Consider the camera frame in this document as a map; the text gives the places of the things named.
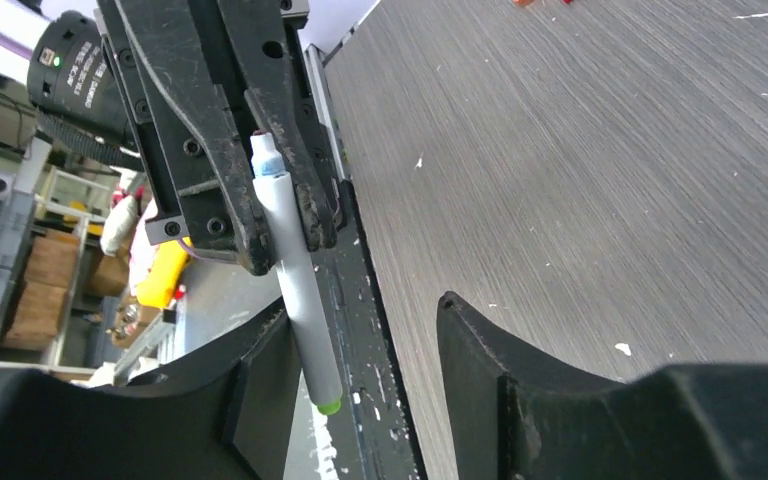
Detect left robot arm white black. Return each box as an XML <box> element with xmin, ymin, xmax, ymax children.
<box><xmin>0</xmin><ymin>1</ymin><xmax>342</xmax><ymax>275</ymax></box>

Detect yellow object outside cell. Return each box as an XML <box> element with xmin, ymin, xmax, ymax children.
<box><xmin>129</xmin><ymin>240</ymin><xmax>190</xmax><ymax>309</ymax></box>

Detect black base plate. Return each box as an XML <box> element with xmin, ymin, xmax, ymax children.
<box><xmin>313</xmin><ymin>180</ymin><xmax>427</xmax><ymax>479</ymax></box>

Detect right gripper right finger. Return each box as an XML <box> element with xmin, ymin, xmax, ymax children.
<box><xmin>437</xmin><ymin>292</ymin><xmax>768</xmax><ymax>479</ymax></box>

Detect aluminium frame rail left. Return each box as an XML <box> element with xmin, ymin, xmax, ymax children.
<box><xmin>303</xmin><ymin>44</ymin><xmax>349</xmax><ymax>190</ymax></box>

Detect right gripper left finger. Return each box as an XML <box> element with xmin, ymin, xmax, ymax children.
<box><xmin>0</xmin><ymin>305</ymin><xmax>300</xmax><ymax>479</ymax></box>

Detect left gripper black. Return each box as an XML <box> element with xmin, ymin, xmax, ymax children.
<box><xmin>95</xmin><ymin>1</ymin><xmax>342</xmax><ymax>275</ymax></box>

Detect white pen green end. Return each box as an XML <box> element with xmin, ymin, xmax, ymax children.
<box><xmin>250</xmin><ymin>132</ymin><xmax>343</xmax><ymax>415</ymax></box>

